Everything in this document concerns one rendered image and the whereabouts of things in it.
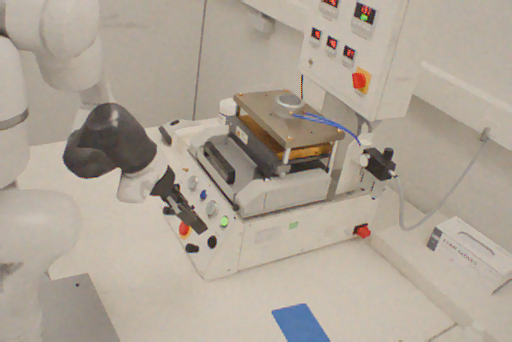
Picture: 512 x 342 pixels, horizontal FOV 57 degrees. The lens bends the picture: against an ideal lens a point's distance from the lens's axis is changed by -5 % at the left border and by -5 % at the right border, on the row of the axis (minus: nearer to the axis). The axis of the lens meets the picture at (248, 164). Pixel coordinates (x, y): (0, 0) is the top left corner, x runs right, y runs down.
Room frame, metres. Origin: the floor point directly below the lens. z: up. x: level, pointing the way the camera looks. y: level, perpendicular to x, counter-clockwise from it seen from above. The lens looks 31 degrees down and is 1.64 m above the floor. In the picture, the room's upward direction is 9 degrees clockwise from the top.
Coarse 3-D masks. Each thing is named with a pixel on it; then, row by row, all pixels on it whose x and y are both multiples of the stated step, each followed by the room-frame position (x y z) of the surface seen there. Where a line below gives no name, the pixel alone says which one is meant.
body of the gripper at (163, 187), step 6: (168, 168) 0.85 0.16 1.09; (168, 174) 0.84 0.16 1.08; (174, 174) 0.86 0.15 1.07; (162, 180) 0.82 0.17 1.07; (168, 180) 0.84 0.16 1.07; (174, 180) 0.85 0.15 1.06; (156, 186) 0.82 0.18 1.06; (162, 186) 0.82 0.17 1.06; (168, 186) 0.83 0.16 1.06; (150, 192) 0.82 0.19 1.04; (156, 192) 0.82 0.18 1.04; (162, 192) 0.82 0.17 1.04; (168, 192) 0.83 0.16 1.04; (174, 198) 0.84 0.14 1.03
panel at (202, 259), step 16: (192, 160) 1.16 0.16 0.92; (192, 192) 1.09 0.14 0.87; (208, 192) 1.05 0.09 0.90; (224, 208) 0.98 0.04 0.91; (176, 224) 1.06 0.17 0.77; (208, 224) 0.98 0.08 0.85; (192, 240) 0.99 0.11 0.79; (224, 240) 0.92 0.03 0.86; (192, 256) 0.95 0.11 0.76; (208, 256) 0.92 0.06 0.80
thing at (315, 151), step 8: (248, 120) 1.19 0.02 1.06; (248, 128) 1.16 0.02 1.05; (256, 128) 1.15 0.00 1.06; (264, 136) 1.12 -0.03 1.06; (272, 144) 1.08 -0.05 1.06; (280, 144) 1.09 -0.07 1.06; (312, 144) 1.12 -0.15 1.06; (320, 144) 1.12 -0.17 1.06; (328, 144) 1.13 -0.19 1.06; (280, 152) 1.05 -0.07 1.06; (296, 152) 1.07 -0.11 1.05; (304, 152) 1.09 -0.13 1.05; (312, 152) 1.10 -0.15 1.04; (320, 152) 1.12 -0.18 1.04; (328, 152) 1.13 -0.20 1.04; (280, 160) 1.05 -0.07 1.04; (288, 160) 1.07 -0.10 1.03; (296, 160) 1.08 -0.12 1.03; (304, 160) 1.09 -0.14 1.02
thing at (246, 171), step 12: (228, 144) 1.16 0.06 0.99; (204, 156) 1.12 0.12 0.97; (228, 156) 1.14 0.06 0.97; (240, 156) 1.10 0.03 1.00; (216, 168) 1.07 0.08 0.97; (240, 168) 1.09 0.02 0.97; (252, 168) 1.05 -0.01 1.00; (324, 168) 1.16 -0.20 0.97; (216, 180) 1.05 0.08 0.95; (240, 180) 1.03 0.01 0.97; (252, 180) 1.04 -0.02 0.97; (228, 192) 0.99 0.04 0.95
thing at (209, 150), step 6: (210, 144) 1.12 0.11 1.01; (204, 150) 1.12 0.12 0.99; (210, 150) 1.09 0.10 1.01; (216, 150) 1.09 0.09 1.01; (210, 156) 1.09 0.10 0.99; (216, 156) 1.07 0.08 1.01; (222, 156) 1.07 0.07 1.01; (216, 162) 1.06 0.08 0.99; (222, 162) 1.04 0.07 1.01; (228, 162) 1.04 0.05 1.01; (222, 168) 1.03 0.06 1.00; (228, 168) 1.01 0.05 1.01; (228, 174) 1.01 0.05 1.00; (234, 174) 1.01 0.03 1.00; (228, 180) 1.00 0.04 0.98
